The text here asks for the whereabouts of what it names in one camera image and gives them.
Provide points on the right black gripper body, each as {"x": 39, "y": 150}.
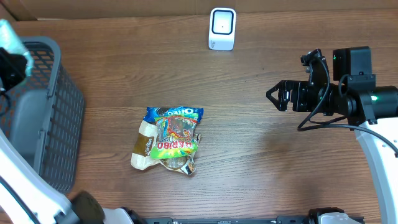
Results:
{"x": 306, "y": 96}

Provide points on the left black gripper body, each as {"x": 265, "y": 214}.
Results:
{"x": 10, "y": 73}

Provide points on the mint green wipes pack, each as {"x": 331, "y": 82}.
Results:
{"x": 11, "y": 42}

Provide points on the Haribo gummy worms bag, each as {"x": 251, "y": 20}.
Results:
{"x": 175, "y": 136}

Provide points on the blue Oreo cookie pack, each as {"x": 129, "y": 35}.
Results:
{"x": 181, "y": 113}

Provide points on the beige brown cookie bag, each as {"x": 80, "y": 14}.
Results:
{"x": 141, "y": 160}

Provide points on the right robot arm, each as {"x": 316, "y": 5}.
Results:
{"x": 347, "y": 97}

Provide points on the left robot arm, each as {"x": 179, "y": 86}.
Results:
{"x": 26, "y": 197}

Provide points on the white barcode scanner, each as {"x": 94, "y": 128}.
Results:
{"x": 222, "y": 29}

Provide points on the grey plastic basket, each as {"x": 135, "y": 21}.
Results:
{"x": 43, "y": 116}

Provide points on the cardboard back wall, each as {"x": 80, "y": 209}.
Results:
{"x": 28, "y": 10}

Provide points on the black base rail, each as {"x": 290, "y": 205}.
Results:
{"x": 316, "y": 215}

